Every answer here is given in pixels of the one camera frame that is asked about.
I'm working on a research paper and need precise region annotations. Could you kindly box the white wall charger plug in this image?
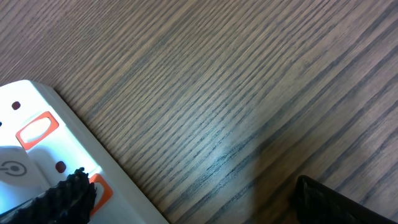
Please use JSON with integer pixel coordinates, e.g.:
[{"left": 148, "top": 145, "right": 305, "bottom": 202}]
[{"left": 1, "top": 146, "right": 50, "bottom": 214}]

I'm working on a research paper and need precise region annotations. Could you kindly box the white power strip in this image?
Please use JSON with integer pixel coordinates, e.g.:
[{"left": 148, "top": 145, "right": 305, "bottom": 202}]
[{"left": 1, "top": 80, "right": 165, "bottom": 223}]

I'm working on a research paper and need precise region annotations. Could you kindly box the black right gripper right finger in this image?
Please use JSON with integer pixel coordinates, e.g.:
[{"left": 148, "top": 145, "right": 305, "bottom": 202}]
[{"left": 291, "top": 175, "right": 397, "bottom": 224}]

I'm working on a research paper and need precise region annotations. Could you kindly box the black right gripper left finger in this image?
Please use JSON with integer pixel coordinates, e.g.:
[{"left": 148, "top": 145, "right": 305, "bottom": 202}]
[{"left": 1, "top": 167, "right": 96, "bottom": 224}]

